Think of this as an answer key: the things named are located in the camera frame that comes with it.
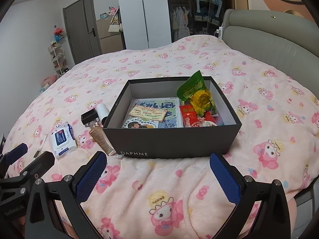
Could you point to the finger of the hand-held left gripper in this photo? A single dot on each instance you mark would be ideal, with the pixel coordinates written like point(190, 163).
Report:
point(41, 163)
point(15, 154)

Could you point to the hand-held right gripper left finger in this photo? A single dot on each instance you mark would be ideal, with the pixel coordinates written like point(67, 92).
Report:
point(91, 176)

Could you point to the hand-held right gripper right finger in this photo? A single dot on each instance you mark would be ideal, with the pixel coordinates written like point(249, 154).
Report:
point(224, 179)

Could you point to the white wet wipes packet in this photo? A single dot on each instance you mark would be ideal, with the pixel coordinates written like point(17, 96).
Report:
point(62, 139)

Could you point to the brown wooden comb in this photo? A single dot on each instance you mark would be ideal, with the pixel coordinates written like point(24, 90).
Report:
point(99, 135)

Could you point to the black cardboard box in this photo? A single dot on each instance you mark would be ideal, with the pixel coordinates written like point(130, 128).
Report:
point(174, 144)

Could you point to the clear plastic wrapper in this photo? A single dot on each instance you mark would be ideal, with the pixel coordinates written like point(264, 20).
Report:
point(117, 155)

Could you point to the portrait photo card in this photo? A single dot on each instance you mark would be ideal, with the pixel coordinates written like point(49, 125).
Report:
point(204, 122)

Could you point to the white cylindrical tube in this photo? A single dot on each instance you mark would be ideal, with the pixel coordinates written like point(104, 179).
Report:
point(102, 110)

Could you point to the round cartoon sticker card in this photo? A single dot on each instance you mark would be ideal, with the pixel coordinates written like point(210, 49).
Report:
point(139, 124)

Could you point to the red paper envelope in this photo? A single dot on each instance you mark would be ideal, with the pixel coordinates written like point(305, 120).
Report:
point(188, 113)

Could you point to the yellow wrapped snack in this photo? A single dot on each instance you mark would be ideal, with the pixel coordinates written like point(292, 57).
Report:
point(201, 102)

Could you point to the pink plush toy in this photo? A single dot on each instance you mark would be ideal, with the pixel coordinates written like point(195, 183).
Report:
point(48, 79)

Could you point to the green orange paper card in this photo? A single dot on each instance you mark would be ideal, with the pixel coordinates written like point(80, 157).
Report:
point(147, 114)

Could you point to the blue white printed packet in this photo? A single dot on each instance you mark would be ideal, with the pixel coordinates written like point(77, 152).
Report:
point(172, 109)

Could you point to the green snack packet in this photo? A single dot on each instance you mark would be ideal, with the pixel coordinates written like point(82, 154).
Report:
point(193, 87)

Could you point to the white shelf rack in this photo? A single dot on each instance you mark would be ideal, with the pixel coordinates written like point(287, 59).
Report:
point(58, 59)

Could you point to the pink printed blanket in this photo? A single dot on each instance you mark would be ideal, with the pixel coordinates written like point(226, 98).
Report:
point(162, 62)

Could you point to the beige cabinet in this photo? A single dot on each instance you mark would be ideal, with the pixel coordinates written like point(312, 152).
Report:
point(109, 39)

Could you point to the grey room door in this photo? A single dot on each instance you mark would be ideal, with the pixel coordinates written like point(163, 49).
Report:
point(82, 27)

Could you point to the grey green sofa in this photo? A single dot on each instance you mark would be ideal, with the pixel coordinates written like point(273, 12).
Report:
point(261, 37)

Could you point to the white handbag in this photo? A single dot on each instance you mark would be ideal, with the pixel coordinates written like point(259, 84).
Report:
point(114, 27)

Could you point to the dark glass display cabinet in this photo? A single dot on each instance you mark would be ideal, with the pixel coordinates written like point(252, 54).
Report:
point(189, 17)

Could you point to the white wardrobe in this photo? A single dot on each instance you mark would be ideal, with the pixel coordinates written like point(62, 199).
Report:
point(143, 12)

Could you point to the red blue wall toy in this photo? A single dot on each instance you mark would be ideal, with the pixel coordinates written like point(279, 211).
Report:
point(58, 33)

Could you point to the white wall plug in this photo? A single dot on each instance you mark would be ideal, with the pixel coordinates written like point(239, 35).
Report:
point(219, 32)

